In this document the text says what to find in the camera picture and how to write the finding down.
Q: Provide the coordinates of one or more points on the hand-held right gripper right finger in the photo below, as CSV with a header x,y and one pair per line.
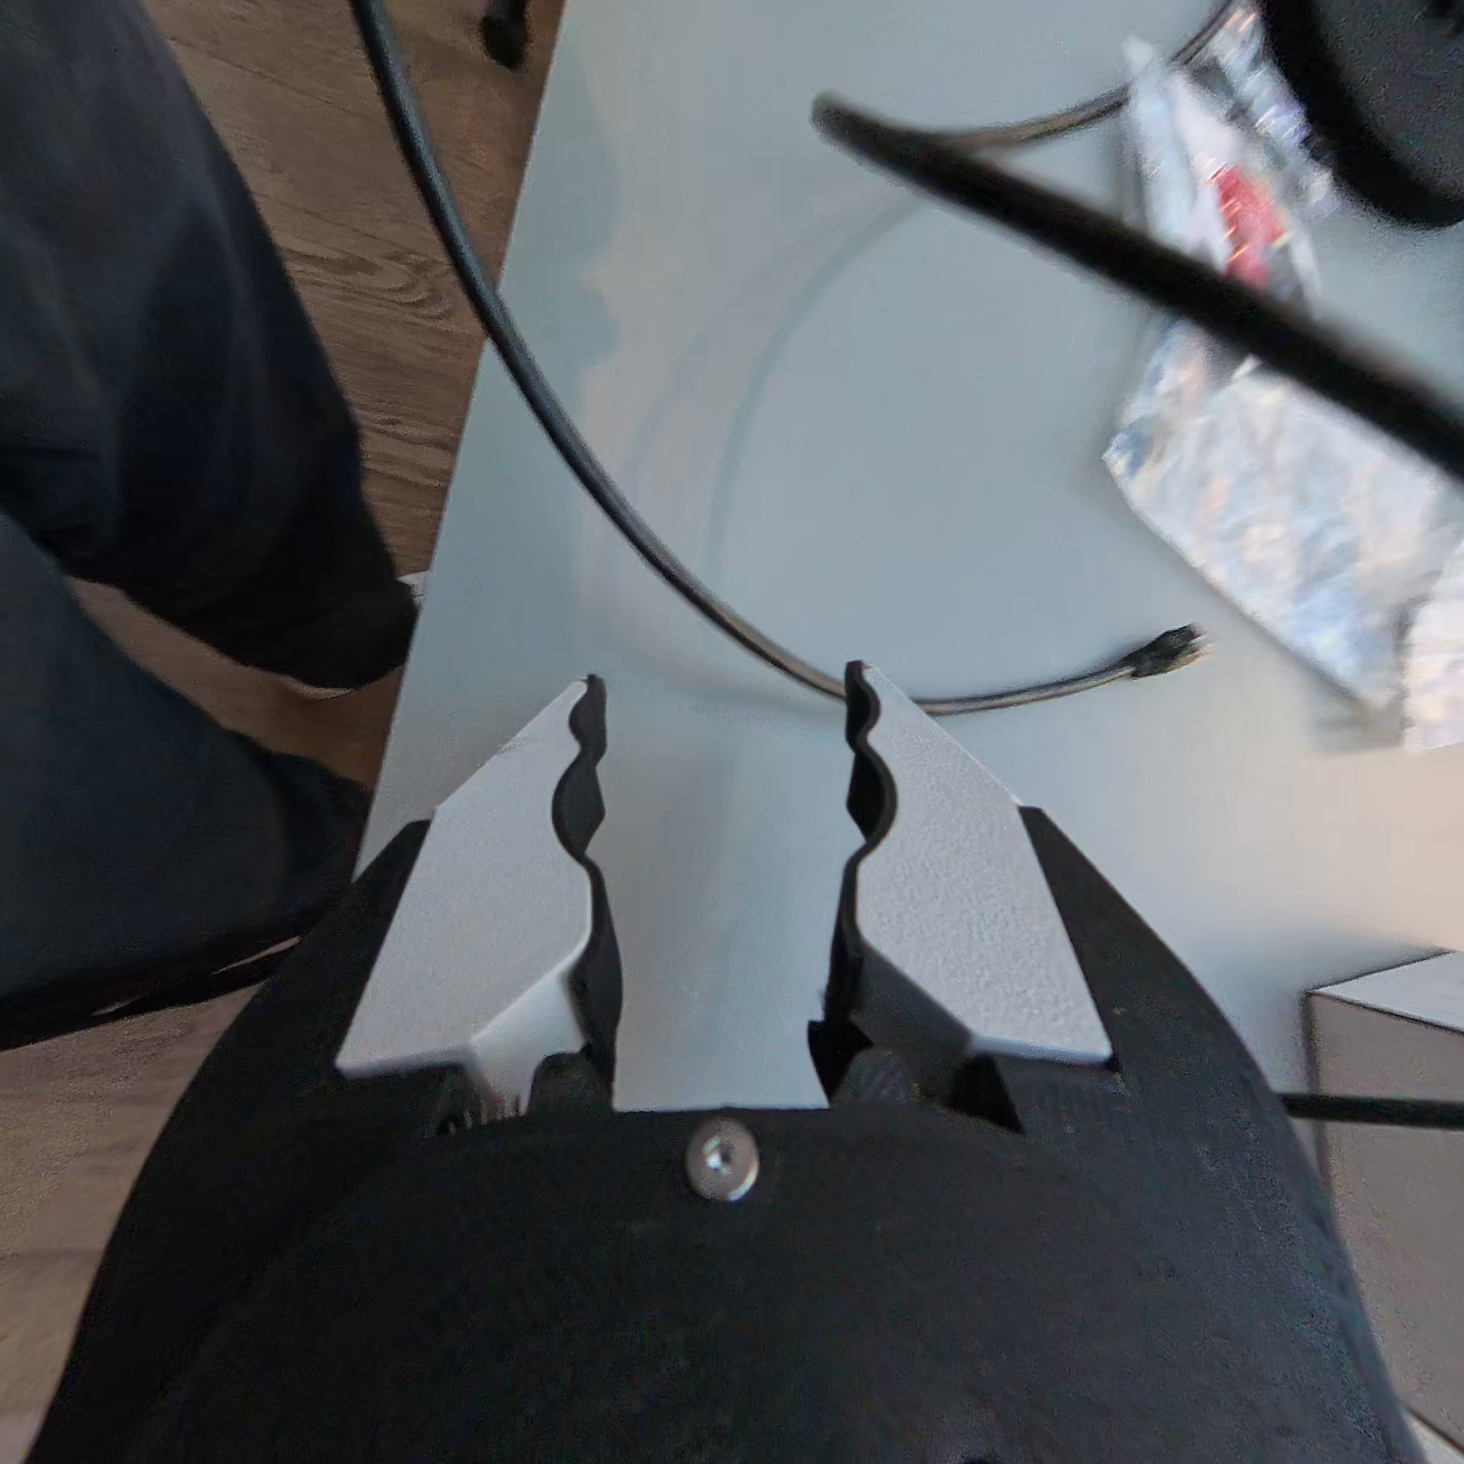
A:
x,y
973,938

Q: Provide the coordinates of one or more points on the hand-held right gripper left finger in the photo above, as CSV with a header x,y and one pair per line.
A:
x,y
470,938

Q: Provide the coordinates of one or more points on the grey desk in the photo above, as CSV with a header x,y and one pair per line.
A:
x,y
916,457

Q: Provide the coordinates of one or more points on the white cardboard box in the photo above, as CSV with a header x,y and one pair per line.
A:
x,y
1395,1202

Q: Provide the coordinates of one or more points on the clear bag of metal parts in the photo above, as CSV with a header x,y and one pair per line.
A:
x,y
1282,515

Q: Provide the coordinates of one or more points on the person's dark trousers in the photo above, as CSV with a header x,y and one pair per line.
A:
x,y
138,457

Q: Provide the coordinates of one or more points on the clear bag with red label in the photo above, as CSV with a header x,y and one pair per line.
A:
x,y
1247,206

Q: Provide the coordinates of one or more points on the black velcro tape roll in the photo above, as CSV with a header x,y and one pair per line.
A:
x,y
1395,91

